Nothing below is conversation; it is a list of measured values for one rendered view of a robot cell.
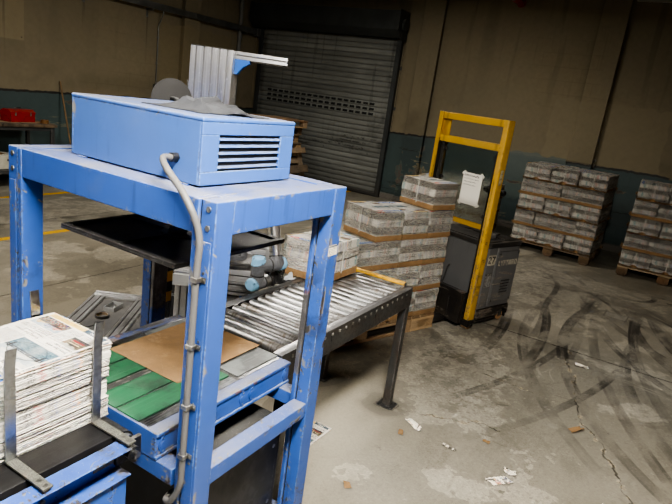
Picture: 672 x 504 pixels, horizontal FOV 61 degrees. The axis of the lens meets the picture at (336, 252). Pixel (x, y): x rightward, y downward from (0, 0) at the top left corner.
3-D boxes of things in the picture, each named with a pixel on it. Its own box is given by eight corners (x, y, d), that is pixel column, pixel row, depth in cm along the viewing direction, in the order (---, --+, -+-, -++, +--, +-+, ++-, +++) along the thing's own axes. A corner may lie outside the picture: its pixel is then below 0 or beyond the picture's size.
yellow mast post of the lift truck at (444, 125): (407, 292, 562) (439, 110, 516) (413, 291, 568) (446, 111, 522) (414, 295, 555) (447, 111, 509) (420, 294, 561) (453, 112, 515)
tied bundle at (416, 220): (369, 228, 477) (373, 201, 471) (394, 227, 495) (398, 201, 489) (401, 240, 449) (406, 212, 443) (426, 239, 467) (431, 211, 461)
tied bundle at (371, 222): (342, 229, 458) (346, 201, 452) (369, 228, 476) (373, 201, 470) (373, 243, 430) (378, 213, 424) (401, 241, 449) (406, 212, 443)
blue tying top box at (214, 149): (171, 151, 232) (174, 100, 227) (290, 178, 204) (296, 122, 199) (70, 152, 194) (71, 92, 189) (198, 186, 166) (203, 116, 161)
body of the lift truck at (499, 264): (417, 300, 572) (431, 223, 551) (452, 294, 607) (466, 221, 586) (472, 327, 521) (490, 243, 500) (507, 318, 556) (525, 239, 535)
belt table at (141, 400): (176, 332, 266) (178, 312, 264) (288, 382, 235) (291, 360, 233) (31, 385, 207) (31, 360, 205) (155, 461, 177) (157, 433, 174)
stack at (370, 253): (271, 336, 443) (283, 233, 421) (379, 315, 518) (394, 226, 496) (300, 357, 415) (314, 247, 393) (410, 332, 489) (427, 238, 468)
